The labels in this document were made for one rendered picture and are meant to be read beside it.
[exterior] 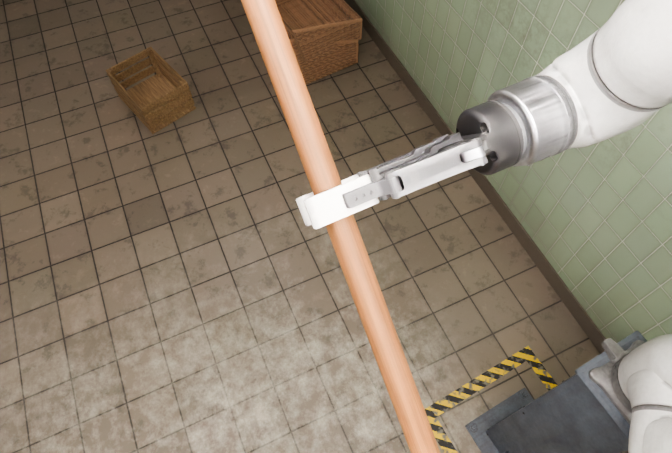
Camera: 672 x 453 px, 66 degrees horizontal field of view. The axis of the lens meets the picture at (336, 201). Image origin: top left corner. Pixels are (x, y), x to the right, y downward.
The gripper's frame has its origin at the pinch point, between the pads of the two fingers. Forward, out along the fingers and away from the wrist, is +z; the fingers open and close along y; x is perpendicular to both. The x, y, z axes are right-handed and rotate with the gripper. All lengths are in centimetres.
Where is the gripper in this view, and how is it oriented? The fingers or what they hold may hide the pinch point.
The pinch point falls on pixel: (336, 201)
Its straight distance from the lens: 51.7
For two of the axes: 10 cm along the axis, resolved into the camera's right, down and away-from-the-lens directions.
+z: -9.0, 3.7, -2.3
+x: -3.5, -9.3, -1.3
